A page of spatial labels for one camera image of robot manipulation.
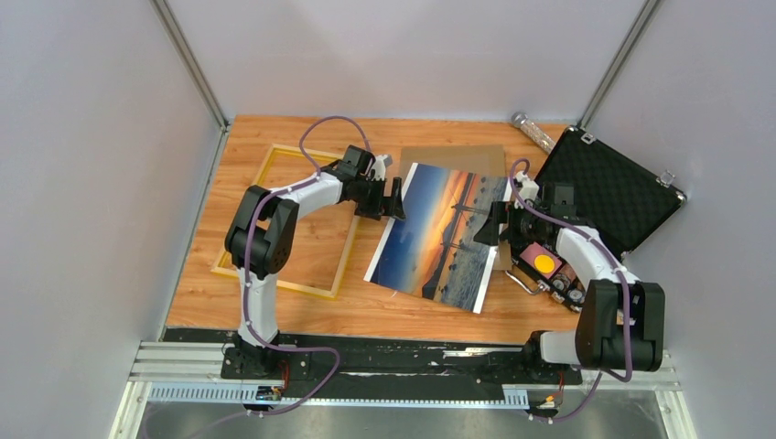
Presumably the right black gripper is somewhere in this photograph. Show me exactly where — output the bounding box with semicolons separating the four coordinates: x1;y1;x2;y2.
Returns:
473;201;547;247

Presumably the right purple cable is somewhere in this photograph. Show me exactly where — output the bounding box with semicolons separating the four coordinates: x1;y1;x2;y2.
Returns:
508;158;635;424

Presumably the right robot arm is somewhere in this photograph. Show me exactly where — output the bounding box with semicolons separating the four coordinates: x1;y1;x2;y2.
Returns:
474;177;665;382

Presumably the brown cardboard backing board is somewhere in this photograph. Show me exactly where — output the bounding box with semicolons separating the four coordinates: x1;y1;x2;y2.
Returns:
398;145;511;280

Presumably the yellow wooden picture frame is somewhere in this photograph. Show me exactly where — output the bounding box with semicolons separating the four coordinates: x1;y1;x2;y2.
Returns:
210;144;360;300

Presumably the black aluminium chip case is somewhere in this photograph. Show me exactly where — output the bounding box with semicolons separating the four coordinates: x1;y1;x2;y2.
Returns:
504;125;688;314

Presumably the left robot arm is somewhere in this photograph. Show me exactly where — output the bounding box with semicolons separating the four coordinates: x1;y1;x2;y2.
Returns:
224;145;405;378

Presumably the purple cable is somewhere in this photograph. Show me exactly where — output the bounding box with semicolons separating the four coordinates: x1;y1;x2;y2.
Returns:
508;158;635;424
140;115;372;439

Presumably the sunset landscape photo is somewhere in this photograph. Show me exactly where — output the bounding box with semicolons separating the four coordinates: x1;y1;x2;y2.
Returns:
364;163;512;314

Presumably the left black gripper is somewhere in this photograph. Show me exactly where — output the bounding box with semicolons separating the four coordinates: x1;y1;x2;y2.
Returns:
353;177;406;223

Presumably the yellow round chip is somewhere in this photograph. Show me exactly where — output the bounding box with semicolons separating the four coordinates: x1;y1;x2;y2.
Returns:
533;254;556;274

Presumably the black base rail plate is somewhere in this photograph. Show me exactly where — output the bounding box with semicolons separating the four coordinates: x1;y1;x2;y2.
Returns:
158;327;647;404

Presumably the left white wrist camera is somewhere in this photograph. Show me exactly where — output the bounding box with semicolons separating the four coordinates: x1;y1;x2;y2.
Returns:
370;155;393;180

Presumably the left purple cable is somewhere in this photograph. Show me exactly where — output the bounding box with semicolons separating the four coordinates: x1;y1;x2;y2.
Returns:
140;115;372;439

